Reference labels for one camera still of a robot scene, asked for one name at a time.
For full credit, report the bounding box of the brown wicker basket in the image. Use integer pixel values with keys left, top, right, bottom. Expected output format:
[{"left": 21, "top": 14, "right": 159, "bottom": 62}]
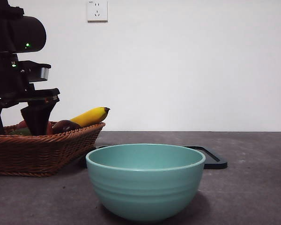
[{"left": 0, "top": 121, "right": 106, "bottom": 177}]

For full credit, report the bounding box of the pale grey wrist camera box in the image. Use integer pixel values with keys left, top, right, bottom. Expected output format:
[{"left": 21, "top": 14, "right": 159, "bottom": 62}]
[{"left": 18, "top": 60, "right": 52, "bottom": 83}]

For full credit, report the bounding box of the dark red plum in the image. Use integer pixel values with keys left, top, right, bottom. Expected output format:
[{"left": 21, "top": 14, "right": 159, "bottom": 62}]
[{"left": 52, "top": 120, "right": 81, "bottom": 135}]

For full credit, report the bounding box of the white wall socket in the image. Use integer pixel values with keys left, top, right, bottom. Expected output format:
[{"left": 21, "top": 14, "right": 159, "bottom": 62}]
[{"left": 87, "top": 0, "right": 108, "bottom": 23}]

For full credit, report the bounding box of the yellow banana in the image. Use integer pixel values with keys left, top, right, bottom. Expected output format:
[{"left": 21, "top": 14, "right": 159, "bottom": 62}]
[{"left": 70, "top": 107, "right": 111, "bottom": 128}]

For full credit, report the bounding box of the red apple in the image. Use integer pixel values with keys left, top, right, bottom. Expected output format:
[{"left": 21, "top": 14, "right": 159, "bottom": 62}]
[{"left": 16, "top": 120, "right": 54, "bottom": 135}]

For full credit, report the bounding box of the teal ceramic bowl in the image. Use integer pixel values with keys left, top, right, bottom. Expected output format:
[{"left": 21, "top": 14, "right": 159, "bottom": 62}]
[{"left": 85, "top": 143, "right": 206, "bottom": 223}]

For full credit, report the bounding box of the green avocado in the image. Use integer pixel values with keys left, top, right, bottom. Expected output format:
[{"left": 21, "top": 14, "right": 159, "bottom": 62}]
[{"left": 8, "top": 127, "right": 30, "bottom": 136}]

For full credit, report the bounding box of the black rectangular tray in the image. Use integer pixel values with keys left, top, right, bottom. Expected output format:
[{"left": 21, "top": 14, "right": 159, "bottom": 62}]
[{"left": 78, "top": 145, "right": 228, "bottom": 170}]

